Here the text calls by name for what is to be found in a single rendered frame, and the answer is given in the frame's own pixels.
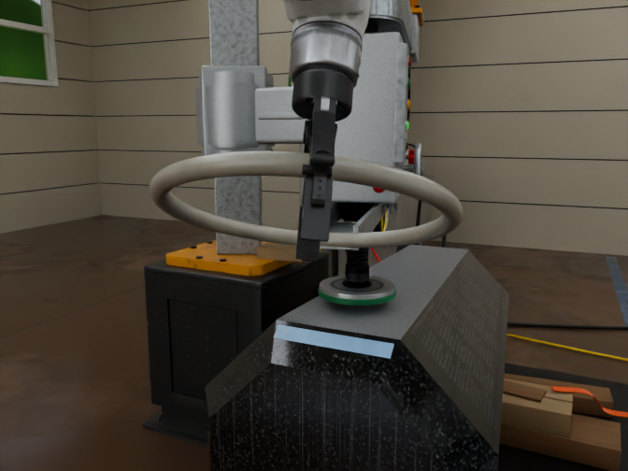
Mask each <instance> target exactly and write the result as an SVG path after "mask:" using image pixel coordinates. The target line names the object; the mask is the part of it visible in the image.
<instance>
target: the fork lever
mask: <svg viewBox="0 0 628 471"><path fill-rule="evenodd" d="M387 208H389V204H374V205H373V206H372V207H371V208H370V209H369V210H368V211H367V212H366V213H365V214H364V215H363V216H362V217H361V218H360V219H359V220H358V221H357V222H338V221H339V220H341V219H342V218H341V207H340V203H334V204H332V205H331V219H330V232H329V233H354V234H358V233H371V232H372V231H373V230H374V229H375V227H376V226H377V225H378V223H379V221H380V220H381V219H382V217H383V216H384V215H385V213H386V212H387ZM320 249H335V250H359V249H360V248H342V247H327V246H320Z"/></svg>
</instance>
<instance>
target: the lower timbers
mask: <svg viewBox="0 0 628 471"><path fill-rule="evenodd" d="M504 378H507V379H513V380H518V381H523V382H529V383H534V384H540V385H546V386H556V387H573V388H580V389H584V390H587V391H589V392H590V393H591V394H592V395H593V396H594V397H595V398H596V399H597V401H598V402H599V404H600V405H601V406H602V407H604V408H607V409H611V410H613V405H614V402H613V399H612V396H611V393H610V389H609V388H605V387H598V386H592V385H585V384H577V383H571V382H564V381H558V380H551V379H544V378H532V377H525V376H518V375H511V374H505V373H504ZM572 412H577V413H582V414H589V415H594V416H600V417H607V418H612V415H610V414H607V413H606V412H605V411H604V410H603V409H602V408H600V407H599V406H598V405H597V404H596V403H595V401H594V399H593V397H592V396H591V395H588V394H586V393H579V392H573V408H572ZM500 444H501V445H505V446H510V447H513V448H517V449H521V450H528V451H531V452H535V453H540V454H544V455H548V456H551V457H555V458H559V459H563V460H567V461H571V462H575V463H579V464H586V465H589V466H593V467H597V468H602V469H605V470H609V471H619V470H620V461H621V424H620V423H619V422H614V421H606V420H601V419H596V418H593V417H588V416H583V415H579V414H574V413H572V419H571V429H570V437H569V438H566V437H562V436H557V435H550V434H545V433H541V432H537V431H532V430H528V429H523V428H519V427H515V426H510V425H506V424H502V423H501V430H500Z"/></svg>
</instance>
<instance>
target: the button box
mask: <svg viewBox="0 0 628 471"><path fill-rule="evenodd" d="M408 55H409V47H408V44H407V43H399V44H396V67H395V103H394V140H393V162H394V163H403V162H404V161H405V160H406V152H405V146H406V139H407V133H406V119H407V76H408V69H407V56H408Z"/></svg>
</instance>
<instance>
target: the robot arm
mask: <svg viewBox="0 0 628 471"><path fill-rule="evenodd" d="M283 3H284V6H285V10H286V15H287V18H288V20H289V21H290V22H291V26H292V31H293V38H292V41H291V48H292V49H291V60H290V70H289V76H290V79H291V81H292V82H293V99H292V108H293V111H294V113H295V114H297V115H298V116H299V117H301V118H303V119H307V120H308V121H305V126H304V128H305V129H304V132H303V142H304V144H305V146H304V153H309V165H308V164H303V169H302V175H306V177H305V178H304V187H303V197H302V202H301V205H300V211H299V222H298V234H297V245H296V256H295V259H296V260H307V261H318V260H319V255H320V243H321V241H325V242H327V241H328V240H329V232H330V219H331V205H332V193H333V180H334V178H331V176H332V175H333V172H334V170H333V168H332V166H334V164H335V137H336V132H337V123H335V122H336V121H342V120H344V119H346V118H347V117H348V116H349V115H350V113H351V110H352V96H353V88H354V87H355V86H357V80H358V78H359V77H360V75H359V67H360V65H361V54H362V50H363V44H362V42H363V36H364V31H365V29H366V27H367V24H368V18H369V12H370V4H371V0H283Z"/></svg>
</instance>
